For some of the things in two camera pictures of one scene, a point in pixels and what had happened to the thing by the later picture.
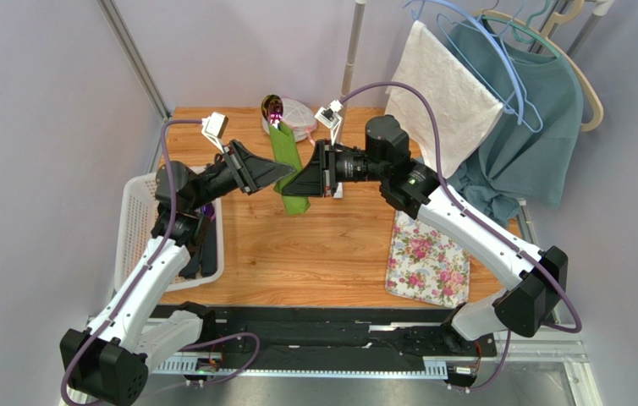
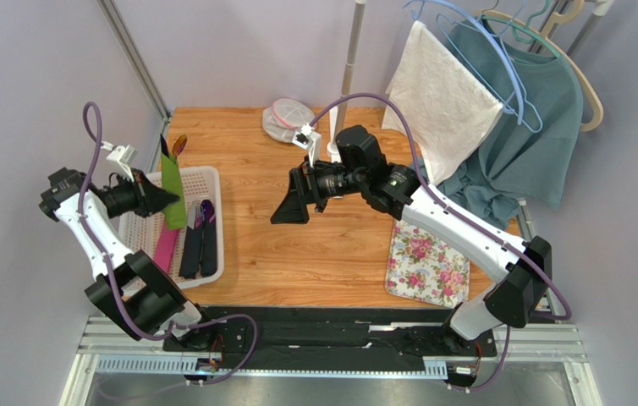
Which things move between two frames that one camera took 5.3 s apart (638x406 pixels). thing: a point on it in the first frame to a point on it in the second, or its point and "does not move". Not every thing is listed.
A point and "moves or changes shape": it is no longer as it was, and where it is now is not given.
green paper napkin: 285,150 moves or changes shape
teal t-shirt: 529,157 does not move
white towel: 465,111 does not move
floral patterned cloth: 425,265 does not move
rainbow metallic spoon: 272,106 to 179,145
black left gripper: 252,172 to 148,198
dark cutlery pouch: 204,257 does not move
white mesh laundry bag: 297,114 does not move
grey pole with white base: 349,70 does not move
